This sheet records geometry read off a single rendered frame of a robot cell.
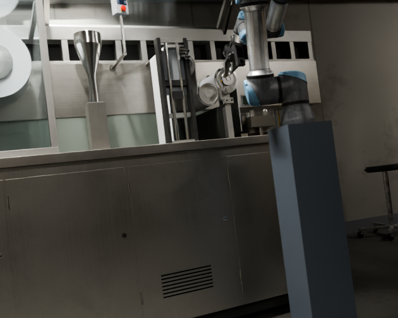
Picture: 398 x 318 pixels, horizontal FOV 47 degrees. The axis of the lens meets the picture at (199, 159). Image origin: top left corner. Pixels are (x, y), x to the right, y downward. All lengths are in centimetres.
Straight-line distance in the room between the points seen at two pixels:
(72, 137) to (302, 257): 140
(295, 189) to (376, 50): 341
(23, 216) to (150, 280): 60
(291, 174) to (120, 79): 126
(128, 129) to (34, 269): 105
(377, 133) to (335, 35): 107
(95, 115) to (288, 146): 101
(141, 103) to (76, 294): 120
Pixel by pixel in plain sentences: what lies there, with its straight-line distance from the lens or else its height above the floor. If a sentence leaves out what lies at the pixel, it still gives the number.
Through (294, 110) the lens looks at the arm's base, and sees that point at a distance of 193.
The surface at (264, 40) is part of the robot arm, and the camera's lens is 195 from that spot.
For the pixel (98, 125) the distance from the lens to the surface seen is 235.
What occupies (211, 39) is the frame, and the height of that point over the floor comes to 159.
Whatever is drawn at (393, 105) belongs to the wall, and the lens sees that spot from 510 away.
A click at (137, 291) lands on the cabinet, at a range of 207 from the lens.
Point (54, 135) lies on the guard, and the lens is 202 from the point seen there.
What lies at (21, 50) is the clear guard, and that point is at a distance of 210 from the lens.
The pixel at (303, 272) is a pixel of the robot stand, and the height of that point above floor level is 30.
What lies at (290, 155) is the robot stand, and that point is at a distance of 186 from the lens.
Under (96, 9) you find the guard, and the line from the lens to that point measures 276.
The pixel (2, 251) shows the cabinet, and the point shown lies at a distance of 197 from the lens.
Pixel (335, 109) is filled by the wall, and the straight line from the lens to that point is 471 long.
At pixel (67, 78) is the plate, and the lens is 265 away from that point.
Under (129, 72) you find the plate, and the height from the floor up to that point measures 138.
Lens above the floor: 74
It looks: 2 degrees up
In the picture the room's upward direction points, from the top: 7 degrees counter-clockwise
